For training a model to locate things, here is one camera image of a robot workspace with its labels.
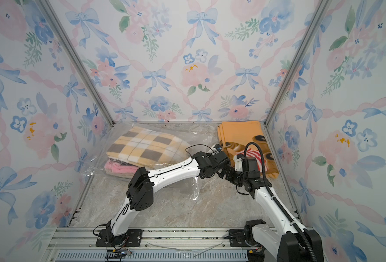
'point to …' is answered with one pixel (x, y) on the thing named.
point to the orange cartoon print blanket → (234, 135)
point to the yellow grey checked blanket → (149, 147)
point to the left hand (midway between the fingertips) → (202, 157)
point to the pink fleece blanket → (113, 166)
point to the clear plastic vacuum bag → (198, 141)
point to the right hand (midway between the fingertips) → (223, 172)
